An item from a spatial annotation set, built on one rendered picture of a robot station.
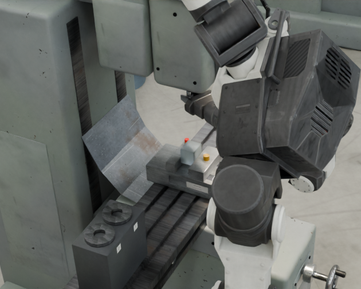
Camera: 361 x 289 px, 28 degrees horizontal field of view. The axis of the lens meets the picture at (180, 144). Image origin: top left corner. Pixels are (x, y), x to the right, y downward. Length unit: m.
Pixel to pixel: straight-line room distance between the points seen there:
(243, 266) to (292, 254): 0.77
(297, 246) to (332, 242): 1.08
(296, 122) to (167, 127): 2.85
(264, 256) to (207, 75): 0.68
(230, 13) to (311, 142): 0.35
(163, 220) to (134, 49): 0.58
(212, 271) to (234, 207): 1.12
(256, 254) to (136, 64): 0.80
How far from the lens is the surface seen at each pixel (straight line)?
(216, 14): 1.70
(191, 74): 2.23
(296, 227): 2.69
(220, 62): 1.68
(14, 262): 3.18
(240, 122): 1.71
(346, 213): 3.87
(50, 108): 2.46
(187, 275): 2.71
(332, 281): 2.60
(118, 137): 2.69
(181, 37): 2.19
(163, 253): 2.30
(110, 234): 2.08
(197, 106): 2.32
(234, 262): 1.83
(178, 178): 2.49
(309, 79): 1.67
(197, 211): 2.44
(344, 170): 4.15
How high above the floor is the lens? 2.51
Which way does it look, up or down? 36 degrees down
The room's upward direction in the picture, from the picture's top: 3 degrees counter-clockwise
